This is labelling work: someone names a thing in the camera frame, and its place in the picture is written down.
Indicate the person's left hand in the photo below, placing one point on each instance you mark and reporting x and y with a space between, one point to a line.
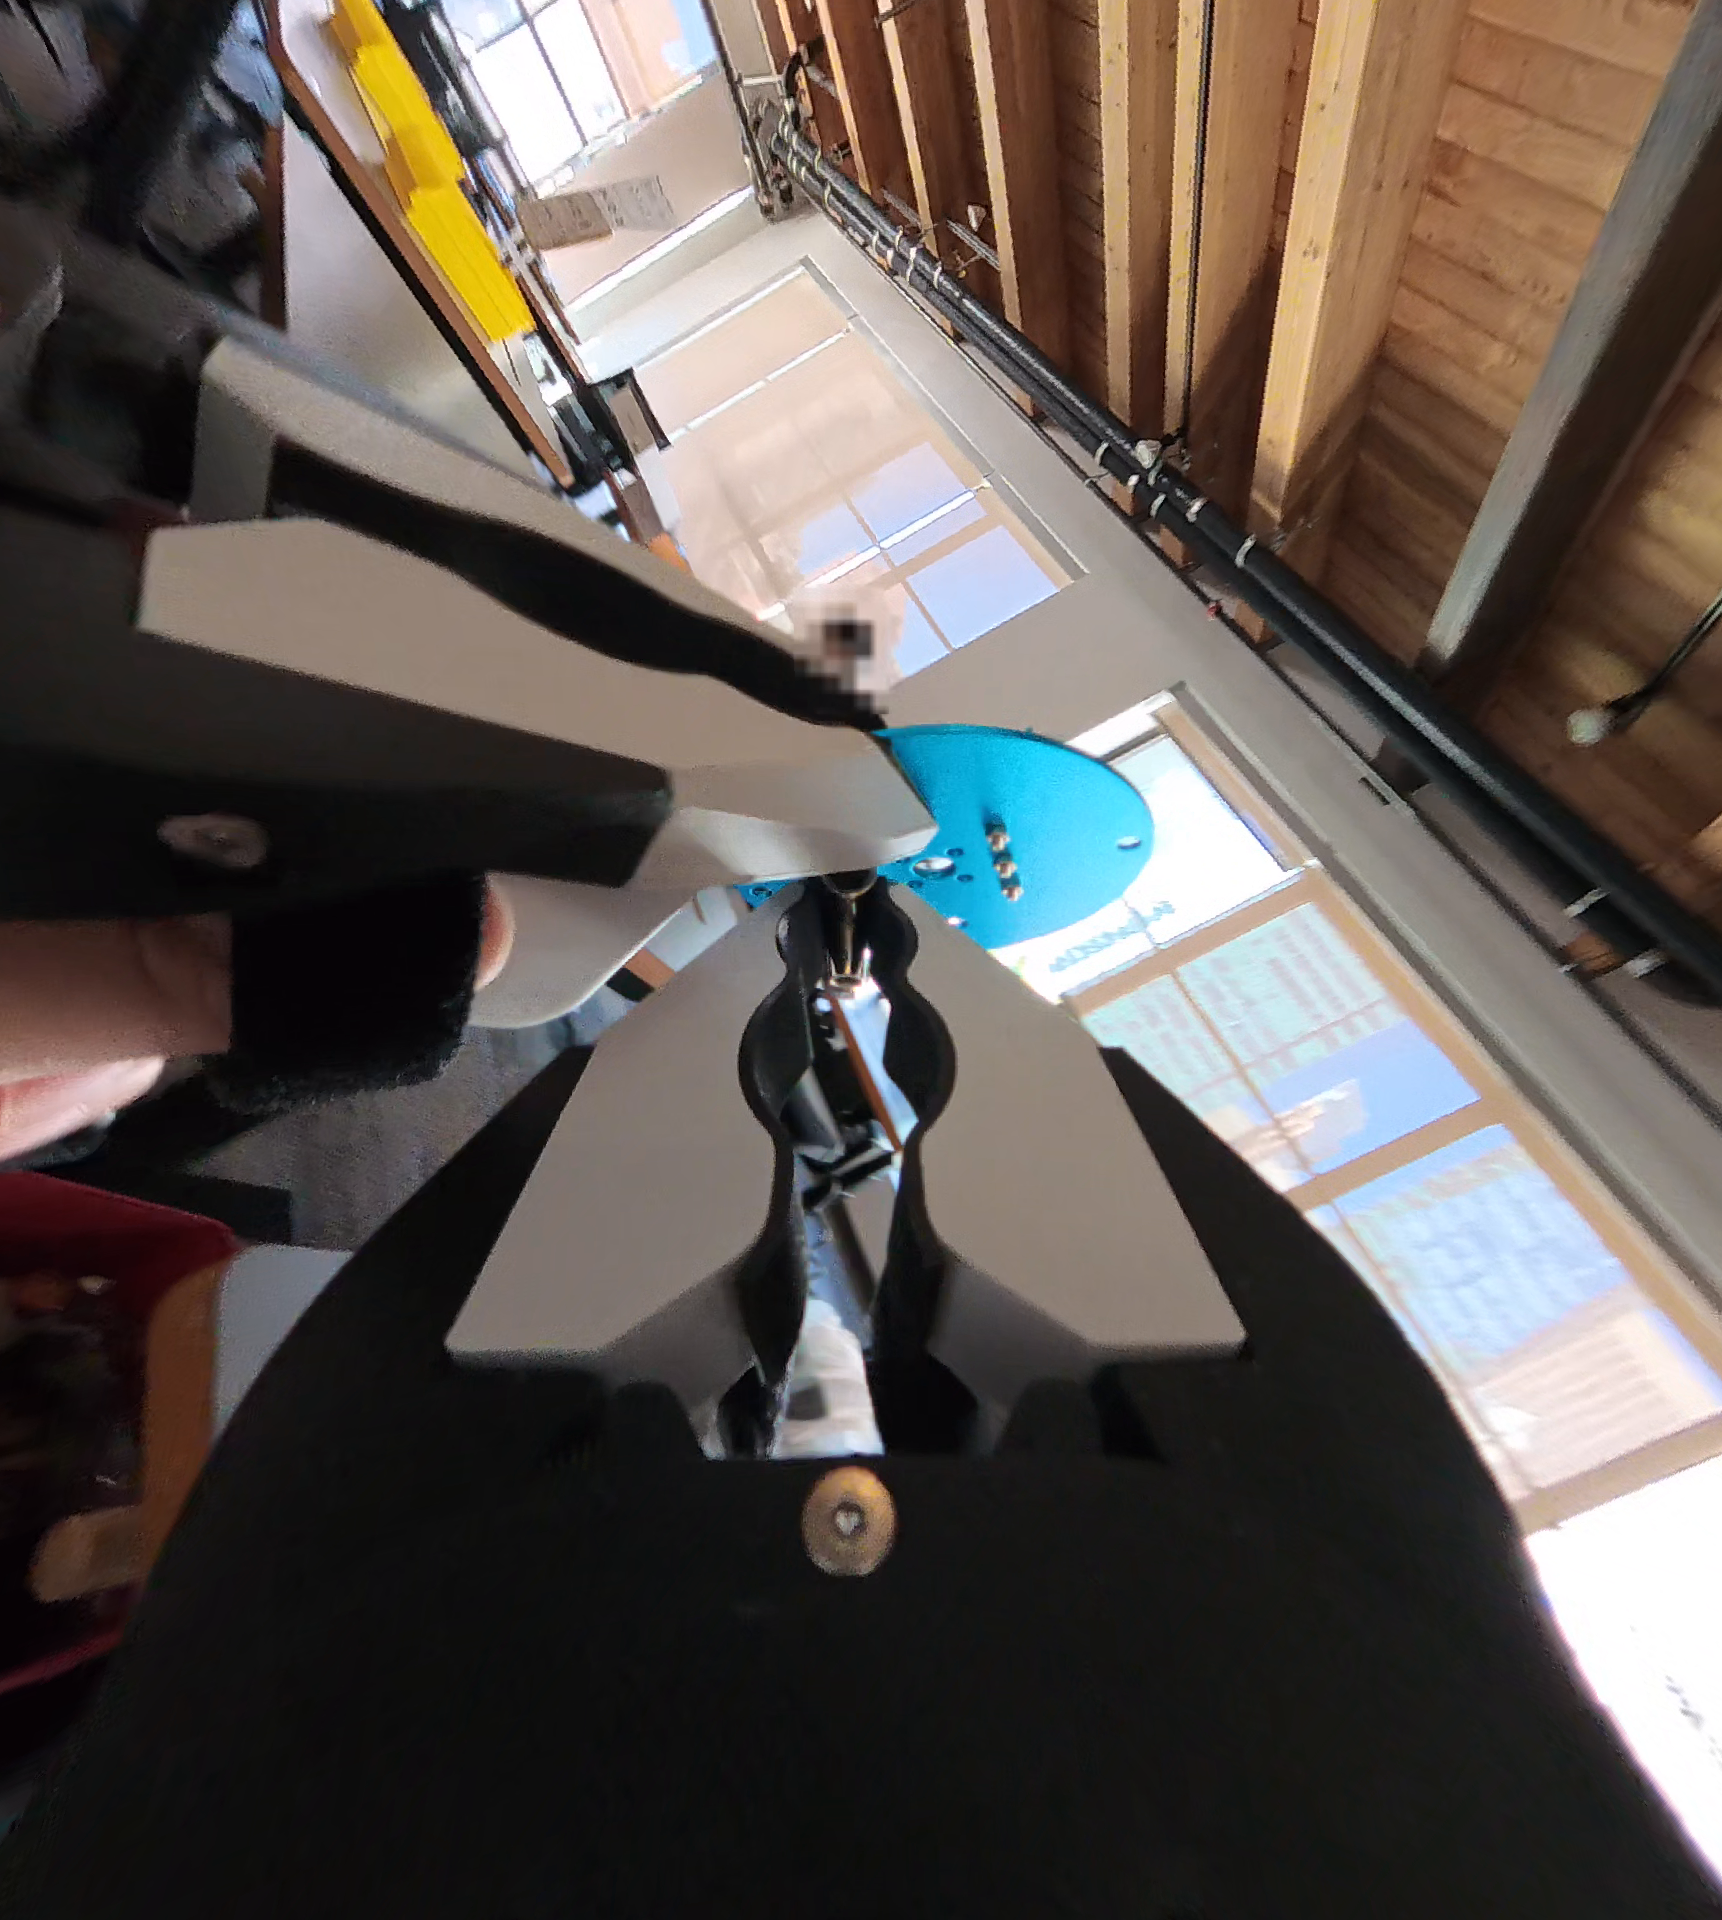
51 990

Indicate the silver cross socket wrench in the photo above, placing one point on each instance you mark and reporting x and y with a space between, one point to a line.
843 961

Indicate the blue round metal plate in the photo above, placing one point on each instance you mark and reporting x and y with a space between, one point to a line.
1040 825

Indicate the white printed paper sign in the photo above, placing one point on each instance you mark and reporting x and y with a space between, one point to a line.
590 210

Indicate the stack of yellow bins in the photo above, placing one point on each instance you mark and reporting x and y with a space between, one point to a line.
426 164

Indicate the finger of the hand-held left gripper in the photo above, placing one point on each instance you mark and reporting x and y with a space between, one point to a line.
426 661
350 412

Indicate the red container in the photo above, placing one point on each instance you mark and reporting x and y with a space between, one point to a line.
51 1244

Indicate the ceiling spot lamp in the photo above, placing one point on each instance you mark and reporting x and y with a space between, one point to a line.
1589 725

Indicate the black ceiling pipes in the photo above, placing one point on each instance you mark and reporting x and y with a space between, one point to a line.
1477 759

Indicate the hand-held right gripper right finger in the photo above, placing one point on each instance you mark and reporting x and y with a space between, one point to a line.
1056 1201

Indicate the window with roller blind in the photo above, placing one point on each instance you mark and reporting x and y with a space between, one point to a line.
801 434

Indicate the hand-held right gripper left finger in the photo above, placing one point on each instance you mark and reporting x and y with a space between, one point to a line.
620 1201

